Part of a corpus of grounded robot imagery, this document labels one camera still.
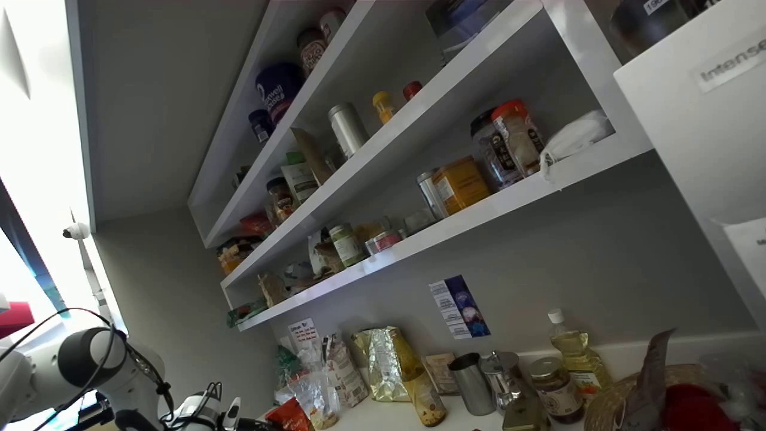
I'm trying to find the silver can on shelf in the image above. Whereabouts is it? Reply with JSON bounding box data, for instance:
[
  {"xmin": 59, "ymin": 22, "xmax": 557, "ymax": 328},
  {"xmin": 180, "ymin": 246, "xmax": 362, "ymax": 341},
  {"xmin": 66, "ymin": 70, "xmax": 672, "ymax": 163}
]
[{"xmin": 327, "ymin": 102, "xmax": 367, "ymax": 155}]

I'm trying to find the blue white wall leaflet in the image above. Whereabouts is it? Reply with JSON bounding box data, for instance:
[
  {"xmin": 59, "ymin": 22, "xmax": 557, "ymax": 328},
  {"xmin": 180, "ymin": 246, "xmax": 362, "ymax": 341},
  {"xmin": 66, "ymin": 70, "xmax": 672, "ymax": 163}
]
[{"xmin": 429, "ymin": 276, "xmax": 491, "ymax": 339}]

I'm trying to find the white cabinet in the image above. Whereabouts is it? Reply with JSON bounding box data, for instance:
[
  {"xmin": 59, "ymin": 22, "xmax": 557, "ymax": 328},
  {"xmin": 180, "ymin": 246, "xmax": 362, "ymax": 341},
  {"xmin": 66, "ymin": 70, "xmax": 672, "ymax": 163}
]
[{"xmin": 610, "ymin": 0, "xmax": 766, "ymax": 328}]

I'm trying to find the metal cup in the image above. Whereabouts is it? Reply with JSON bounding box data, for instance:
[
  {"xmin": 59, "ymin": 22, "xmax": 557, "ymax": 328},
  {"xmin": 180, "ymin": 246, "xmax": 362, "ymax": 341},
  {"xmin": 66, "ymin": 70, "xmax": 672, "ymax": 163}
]
[{"xmin": 448, "ymin": 352, "xmax": 495, "ymax": 416}]

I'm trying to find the gold foil bag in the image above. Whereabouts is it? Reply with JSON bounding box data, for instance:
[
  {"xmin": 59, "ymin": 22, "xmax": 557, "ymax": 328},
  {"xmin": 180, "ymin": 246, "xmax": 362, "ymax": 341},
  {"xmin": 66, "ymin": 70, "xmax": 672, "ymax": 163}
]
[{"xmin": 351, "ymin": 326, "xmax": 420, "ymax": 401}]

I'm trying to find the blue round container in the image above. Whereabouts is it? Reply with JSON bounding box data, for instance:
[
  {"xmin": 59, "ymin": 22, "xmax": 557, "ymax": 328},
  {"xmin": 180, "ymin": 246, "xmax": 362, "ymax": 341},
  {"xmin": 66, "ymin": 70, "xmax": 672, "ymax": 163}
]
[{"xmin": 255, "ymin": 63, "xmax": 304, "ymax": 121}]

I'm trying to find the yellow small bottle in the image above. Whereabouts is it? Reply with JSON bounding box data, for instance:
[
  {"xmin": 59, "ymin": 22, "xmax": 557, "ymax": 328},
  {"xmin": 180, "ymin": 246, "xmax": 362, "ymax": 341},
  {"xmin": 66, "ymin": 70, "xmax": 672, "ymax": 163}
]
[{"xmin": 370, "ymin": 90, "xmax": 394, "ymax": 121}]

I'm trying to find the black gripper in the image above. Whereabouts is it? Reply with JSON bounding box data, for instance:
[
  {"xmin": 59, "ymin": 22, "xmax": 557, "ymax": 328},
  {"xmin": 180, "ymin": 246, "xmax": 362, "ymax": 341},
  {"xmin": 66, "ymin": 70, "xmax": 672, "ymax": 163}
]
[{"xmin": 162, "ymin": 381, "xmax": 274, "ymax": 431}]

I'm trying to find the orange jar on shelf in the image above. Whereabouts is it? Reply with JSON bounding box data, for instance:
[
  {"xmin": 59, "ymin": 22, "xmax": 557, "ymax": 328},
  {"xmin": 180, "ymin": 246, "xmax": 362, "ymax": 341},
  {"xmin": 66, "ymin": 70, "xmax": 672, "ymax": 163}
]
[{"xmin": 432, "ymin": 157, "xmax": 491, "ymax": 212}]

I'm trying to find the green lid jar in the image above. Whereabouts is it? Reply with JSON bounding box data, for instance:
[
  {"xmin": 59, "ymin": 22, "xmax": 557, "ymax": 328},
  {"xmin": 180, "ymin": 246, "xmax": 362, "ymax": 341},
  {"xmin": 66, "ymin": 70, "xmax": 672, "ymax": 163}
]
[{"xmin": 329, "ymin": 224, "xmax": 363, "ymax": 265}]

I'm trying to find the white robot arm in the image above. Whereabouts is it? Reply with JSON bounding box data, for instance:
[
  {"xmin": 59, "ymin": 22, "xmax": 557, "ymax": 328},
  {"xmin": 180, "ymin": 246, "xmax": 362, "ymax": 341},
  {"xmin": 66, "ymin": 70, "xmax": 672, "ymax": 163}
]
[{"xmin": 0, "ymin": 326, "xmax": 274, "ymax": 431}]

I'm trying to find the cooking oil bottle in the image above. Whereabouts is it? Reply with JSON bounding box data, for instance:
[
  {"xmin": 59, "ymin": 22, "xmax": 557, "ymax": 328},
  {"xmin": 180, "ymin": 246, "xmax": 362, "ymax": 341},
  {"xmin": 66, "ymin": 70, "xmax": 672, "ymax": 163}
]
[{"xmin": 548, "ymin": 309, "xmax": 612, "ymax": 397}]

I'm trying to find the orange pack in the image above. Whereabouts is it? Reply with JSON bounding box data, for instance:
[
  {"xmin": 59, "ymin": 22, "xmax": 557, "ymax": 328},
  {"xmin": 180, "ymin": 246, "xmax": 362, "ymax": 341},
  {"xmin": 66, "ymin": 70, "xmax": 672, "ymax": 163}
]
[{"xmin": 265, "ymin": 399, "xmax": 314, "ymax": 431}]

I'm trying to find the red lid spice jar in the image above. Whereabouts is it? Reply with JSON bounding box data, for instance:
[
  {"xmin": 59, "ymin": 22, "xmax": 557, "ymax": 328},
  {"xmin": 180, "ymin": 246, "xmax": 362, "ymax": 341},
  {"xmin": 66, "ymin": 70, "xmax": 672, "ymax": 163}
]
[{"xmin": 491, "ymin": 100, "xmax": 543, "ymax": 176}]

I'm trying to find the glass jar with label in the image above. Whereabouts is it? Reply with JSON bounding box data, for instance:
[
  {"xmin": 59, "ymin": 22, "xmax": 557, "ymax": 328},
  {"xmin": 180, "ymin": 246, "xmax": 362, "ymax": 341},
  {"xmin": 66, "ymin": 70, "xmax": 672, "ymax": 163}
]
[{"xmin": 529, "ymin": 356, "xmax": 584, "ymax": 423}]

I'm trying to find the white wall shelf unit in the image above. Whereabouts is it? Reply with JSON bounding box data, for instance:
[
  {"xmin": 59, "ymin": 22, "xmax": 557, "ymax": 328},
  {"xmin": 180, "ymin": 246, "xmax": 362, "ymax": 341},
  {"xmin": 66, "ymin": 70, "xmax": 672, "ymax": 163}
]
[{"xmin": 188, "ymin": 0, "xmax": 651, "ymax": 330}]

